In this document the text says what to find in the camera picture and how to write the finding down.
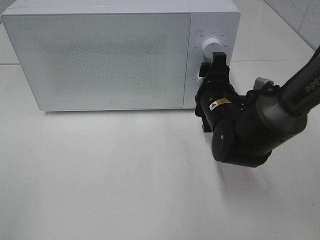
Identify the upper white power knob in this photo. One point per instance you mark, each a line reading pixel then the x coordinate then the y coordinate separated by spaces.
pixel 210 45

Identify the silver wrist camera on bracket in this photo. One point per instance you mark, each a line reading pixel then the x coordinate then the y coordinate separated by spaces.
pixel 260 82

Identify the white microwave door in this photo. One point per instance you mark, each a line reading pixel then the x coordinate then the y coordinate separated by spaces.
pixel 86 62

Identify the white timer knob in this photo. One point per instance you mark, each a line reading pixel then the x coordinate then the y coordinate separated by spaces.
pixel 200 80

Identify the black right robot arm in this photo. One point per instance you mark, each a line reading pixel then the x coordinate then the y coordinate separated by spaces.
pixel 246 128

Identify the white microwave oven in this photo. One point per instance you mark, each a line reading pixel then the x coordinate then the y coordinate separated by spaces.
pixel 219 18

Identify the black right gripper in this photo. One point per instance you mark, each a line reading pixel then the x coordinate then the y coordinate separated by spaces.
pixel 215 84

